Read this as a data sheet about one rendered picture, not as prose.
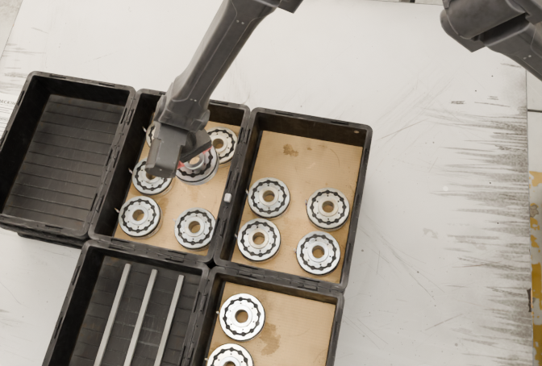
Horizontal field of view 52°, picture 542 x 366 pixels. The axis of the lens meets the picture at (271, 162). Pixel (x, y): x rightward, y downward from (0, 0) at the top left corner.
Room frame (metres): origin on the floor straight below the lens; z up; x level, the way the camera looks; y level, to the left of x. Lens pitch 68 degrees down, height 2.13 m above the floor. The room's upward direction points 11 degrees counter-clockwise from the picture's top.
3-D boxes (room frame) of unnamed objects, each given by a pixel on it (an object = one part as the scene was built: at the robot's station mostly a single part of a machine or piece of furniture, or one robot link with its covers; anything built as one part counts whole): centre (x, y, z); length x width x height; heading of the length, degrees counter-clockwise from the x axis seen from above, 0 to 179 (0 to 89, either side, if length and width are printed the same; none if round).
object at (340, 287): (0.41, -0.04, 0.92); 0.40 x 0.30 x 0.02; 157
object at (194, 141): (0.49, 0.17, 1.16); 0.10 x 0.07 x 0.07; 112
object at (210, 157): (0.49, 0.16, 1.03); 0.10 x 0.10 x 0.01
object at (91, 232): (0.52, 0.23, 0.92); 0.40 x 0.30 x 0.02; 157
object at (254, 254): (0.33, 0.06, 0.86); 0.10 x 0.10 x 0.01
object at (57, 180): (0.64, 0.51, 0.87); 0.40 x 0.30 x 0.11; 157
